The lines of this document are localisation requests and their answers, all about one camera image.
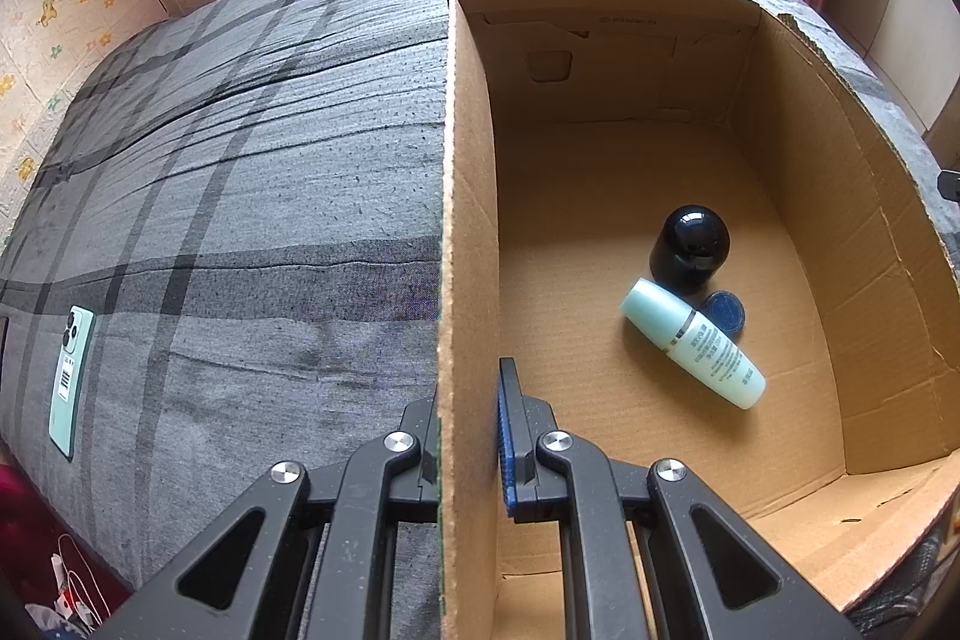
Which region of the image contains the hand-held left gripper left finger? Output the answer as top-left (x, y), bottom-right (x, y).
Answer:
top-left (90, 396), bottom-right (438, 640)

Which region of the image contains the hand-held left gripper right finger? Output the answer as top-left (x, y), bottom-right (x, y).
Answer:
top-left (496, 359), bottom-right (863, 640)

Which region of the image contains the light green lotion bottle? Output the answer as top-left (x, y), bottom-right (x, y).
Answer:
top-left (619, 277), bottom-right (767, 411)

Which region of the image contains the cardboard box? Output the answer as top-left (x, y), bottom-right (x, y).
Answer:
top-left (433, 0), bottom-right (960, 640)

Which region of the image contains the black round-top jar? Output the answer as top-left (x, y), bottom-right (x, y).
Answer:
top-left (649, 203), bottom-right (731, 300)

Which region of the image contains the green smartphone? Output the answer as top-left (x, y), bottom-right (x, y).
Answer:
top-left (47, 304), bottom-right (97, 459)

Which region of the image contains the dark red cloth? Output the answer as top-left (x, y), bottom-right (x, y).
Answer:
top-left (0, 460), bottom-right (143, 640)

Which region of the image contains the beige wardrobe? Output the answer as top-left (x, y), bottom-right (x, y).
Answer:
top-left (825, 0), bottom-right (960, 131)

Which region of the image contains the white cable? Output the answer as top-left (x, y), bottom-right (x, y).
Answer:
top-left (49, 531), bottom-right (106, 618)

